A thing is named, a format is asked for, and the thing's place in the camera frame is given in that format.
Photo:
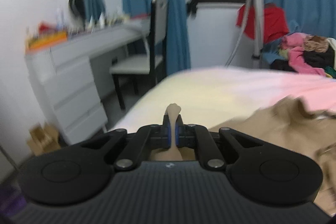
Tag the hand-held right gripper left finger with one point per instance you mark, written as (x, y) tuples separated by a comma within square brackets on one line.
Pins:
[(170, 136)]

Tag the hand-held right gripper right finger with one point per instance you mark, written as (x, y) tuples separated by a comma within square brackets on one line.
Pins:
[(178, 136)]

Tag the tan printed t-shirt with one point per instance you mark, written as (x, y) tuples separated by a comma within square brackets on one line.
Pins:
[(275, 129)]

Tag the pastel bed sheet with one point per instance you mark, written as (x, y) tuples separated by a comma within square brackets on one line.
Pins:
[(210, 87)]

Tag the black and white chair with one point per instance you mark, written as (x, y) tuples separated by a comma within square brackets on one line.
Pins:
[(157, 29)]

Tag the white vanity dresser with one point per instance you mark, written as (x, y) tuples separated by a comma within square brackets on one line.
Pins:
[(76, 77)]

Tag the blue cloth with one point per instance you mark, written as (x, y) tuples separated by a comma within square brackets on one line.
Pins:
[(273, 52)]

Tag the cardboard box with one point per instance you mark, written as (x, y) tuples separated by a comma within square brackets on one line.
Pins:
[(43, 140)]

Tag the silver tripod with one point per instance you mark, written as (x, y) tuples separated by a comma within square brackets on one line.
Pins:
[(257, 27)]

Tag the pink cloth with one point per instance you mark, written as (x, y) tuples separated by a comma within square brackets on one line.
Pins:
[(299, 53)]

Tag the red cloth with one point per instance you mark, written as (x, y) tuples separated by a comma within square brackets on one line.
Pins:
[(275, 22)]

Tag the orange tray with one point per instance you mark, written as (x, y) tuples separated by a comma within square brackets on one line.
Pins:
[(47, 41)]

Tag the black cloth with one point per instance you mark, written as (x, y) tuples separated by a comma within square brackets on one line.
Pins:
[(319, 60)]

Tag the red bag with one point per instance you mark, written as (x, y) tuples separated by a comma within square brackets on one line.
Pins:
[(47, 26)]

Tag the brown patterned cloth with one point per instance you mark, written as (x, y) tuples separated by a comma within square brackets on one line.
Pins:
[(316, 44)]

